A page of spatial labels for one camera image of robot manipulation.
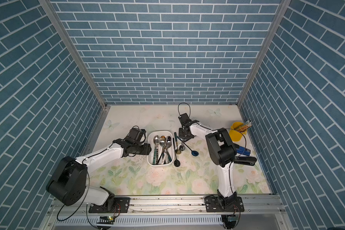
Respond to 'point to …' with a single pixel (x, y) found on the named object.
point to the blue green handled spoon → (194, 153)
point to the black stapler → (245, 160)
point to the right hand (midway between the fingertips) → (183, 135)
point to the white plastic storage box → (151, 134)
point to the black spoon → (177, 163)
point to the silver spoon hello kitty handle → (168, 143)
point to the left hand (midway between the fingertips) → (151, 149)
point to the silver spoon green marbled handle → (156, 141)
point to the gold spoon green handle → (178, 151)
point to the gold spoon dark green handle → (163, 142)
